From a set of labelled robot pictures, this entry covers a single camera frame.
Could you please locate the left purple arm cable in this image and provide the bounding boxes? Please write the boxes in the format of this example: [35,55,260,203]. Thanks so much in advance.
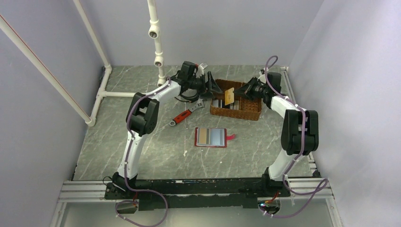
[115,77,173,227]

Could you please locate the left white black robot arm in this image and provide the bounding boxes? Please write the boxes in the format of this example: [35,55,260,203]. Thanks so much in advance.
[112,61,223,199]

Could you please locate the cards in basket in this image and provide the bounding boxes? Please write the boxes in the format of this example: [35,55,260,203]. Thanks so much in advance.
[211,99,240,110]

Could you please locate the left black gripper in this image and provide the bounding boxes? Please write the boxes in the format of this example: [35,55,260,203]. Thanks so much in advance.
[188,72,223,99]

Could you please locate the white pvc pipe frame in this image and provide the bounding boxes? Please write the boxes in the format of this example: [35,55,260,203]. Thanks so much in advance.
[0,0,166,127]

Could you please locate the aluminium extrusion rail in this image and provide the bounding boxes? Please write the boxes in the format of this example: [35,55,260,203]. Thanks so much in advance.
[58,178,334,202]

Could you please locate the brown woven basket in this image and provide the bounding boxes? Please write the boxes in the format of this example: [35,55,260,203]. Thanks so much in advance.
[210,79,262,121]

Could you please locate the red leather card holder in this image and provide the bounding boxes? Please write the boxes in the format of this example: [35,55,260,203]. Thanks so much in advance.
[194,127,236,148]

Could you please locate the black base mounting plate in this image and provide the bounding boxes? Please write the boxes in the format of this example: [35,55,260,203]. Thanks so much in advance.
[105,175,290,211]

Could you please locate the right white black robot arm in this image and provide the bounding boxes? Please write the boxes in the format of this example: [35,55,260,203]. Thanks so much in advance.
[234,72,319,196]

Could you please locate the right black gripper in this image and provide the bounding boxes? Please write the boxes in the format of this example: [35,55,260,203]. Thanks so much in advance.
[233,77,269,101]

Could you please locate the red handled adjustable wrench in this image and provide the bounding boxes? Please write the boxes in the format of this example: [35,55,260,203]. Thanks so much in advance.
[169,99,205,126]

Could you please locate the coiled black cable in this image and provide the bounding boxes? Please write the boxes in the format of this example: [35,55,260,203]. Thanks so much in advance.
[174,89,201,104]

